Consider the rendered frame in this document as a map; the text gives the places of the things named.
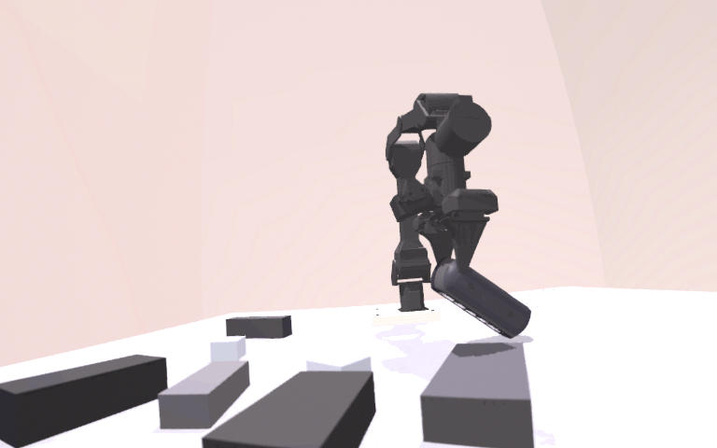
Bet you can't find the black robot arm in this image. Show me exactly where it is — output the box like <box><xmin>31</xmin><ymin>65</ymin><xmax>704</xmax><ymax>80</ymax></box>
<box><xmin>386</xmin><ymin>92</ymin><xmax>492</xmax><ymax>313</ymax></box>

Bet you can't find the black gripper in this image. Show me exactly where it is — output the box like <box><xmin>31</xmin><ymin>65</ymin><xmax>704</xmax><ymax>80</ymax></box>
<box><xmin>414</xmin><ymin>162</ymin><xmax>499</xmax><ymax>273</ymax></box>

